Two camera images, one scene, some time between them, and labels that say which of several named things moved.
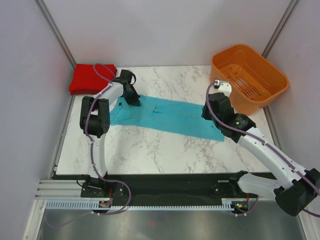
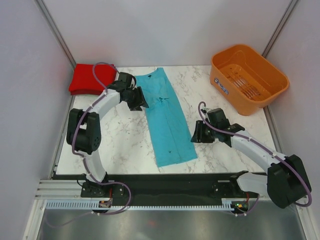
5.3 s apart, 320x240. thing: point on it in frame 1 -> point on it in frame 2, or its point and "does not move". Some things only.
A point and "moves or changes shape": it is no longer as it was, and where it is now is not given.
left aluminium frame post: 55,32 does not move
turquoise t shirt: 166,115 moves or changes shape
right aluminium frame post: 278,28 does not move
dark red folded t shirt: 86,92 does not move
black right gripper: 205,114 -> 199,136
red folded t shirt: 92,77 does not move
